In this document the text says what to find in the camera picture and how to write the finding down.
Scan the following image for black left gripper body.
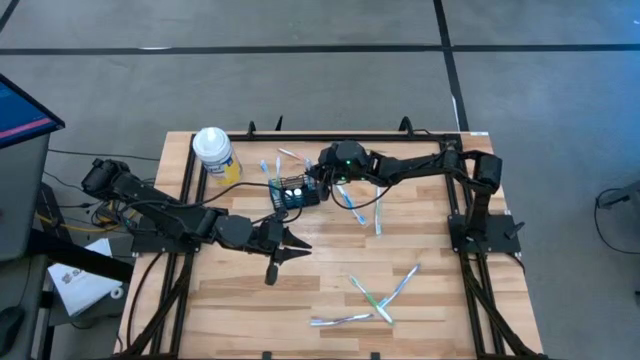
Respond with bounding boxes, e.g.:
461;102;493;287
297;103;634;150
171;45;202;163
252;218;289;259

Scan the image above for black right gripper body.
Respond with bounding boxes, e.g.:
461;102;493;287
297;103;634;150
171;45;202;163
317;157;374;185

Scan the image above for blue white toothbrush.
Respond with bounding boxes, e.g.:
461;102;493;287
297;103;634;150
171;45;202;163
377;263;421;309
335;183;369;226
258;159;277;199
303;157;316;194

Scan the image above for purple white wrapped toothbrush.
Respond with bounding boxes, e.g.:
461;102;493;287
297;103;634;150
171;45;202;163
309;312;375;327

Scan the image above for yellow white wipes canister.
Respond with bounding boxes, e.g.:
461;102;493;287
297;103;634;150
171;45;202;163
192;126;244;186

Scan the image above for white paper sheets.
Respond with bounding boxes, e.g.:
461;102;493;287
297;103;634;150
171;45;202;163
47;238;126;317

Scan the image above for black desk beam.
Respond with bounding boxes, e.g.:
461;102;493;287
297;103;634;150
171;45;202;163
27;228;135;284

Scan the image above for black computer mouse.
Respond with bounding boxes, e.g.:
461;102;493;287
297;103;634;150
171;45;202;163
0;305;26;356

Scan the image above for blue screen monitor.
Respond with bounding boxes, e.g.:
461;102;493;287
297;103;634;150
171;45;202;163
0;73;66;150

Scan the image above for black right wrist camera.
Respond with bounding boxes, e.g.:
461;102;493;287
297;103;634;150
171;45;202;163
333;140;370;164

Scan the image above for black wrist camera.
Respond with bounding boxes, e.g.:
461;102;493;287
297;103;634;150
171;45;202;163
263;259;280;287
333;140;370;164

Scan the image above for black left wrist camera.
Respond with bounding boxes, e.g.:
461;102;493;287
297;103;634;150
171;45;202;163
263;259;280;287

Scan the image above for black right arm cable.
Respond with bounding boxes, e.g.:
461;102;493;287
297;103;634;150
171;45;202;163
327;172;396;211

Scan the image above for black wire caddy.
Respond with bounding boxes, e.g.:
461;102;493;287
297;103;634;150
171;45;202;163
269;172;322;211

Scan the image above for black aluminium table frame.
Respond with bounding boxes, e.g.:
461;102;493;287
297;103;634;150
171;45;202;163
114;115;546;360

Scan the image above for yellow cable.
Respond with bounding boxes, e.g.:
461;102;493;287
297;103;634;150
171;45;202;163
34;179;149;234

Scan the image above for black floor cable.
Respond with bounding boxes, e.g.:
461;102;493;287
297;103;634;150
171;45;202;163
593;187;640;255

